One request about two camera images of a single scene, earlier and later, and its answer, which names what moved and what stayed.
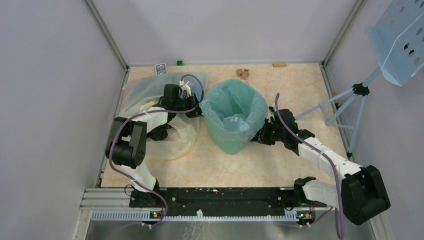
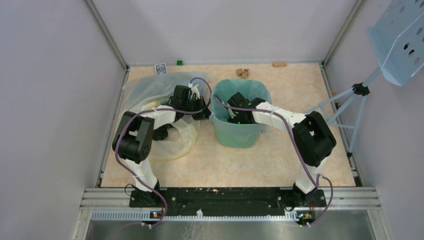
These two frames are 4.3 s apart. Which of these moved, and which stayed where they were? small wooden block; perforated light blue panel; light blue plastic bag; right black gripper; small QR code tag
Moved: light blue plastic bag; right black gripper
Stayed: small QR code tag; small wooden block; perforated light blue panel
